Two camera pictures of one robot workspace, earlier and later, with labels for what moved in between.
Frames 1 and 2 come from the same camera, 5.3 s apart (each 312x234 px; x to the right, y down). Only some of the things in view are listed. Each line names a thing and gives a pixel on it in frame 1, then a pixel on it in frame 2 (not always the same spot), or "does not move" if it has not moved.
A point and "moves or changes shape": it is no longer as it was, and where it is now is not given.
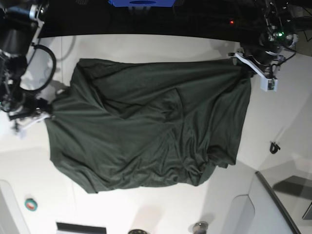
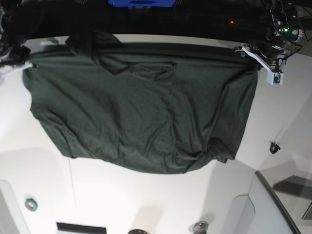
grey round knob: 200,227 does not move
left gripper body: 29,104 to 14,58
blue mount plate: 143,3 does not move
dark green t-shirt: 125,125 moves or changes shape
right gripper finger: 246,69 to 255,66
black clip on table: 274,148 does not move
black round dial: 137,231 does not move
